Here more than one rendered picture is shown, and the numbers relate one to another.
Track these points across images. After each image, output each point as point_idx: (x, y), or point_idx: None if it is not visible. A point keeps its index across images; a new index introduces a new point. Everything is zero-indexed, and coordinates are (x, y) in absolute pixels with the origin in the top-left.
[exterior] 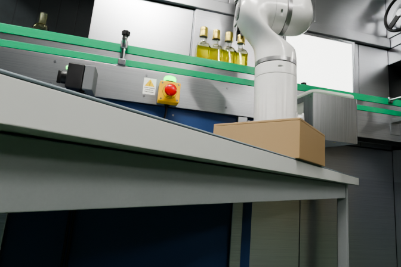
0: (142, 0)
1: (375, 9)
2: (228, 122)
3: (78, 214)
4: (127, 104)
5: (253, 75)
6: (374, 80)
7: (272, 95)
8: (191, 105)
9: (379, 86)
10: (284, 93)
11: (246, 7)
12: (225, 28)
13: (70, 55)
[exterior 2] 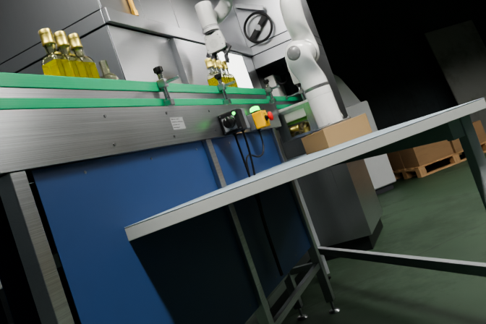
0: (137, 32)
1: (235, 22)
2: (269, 134)
3: (261, 229)
4: (239, 136)
5: (261, 95)
6: (255, 83)
7: (333, 105)
8: None
9: (258, 87)
10: (336, 103)
11: (306, 53)
12: (193, 54)
13: (205, 103)
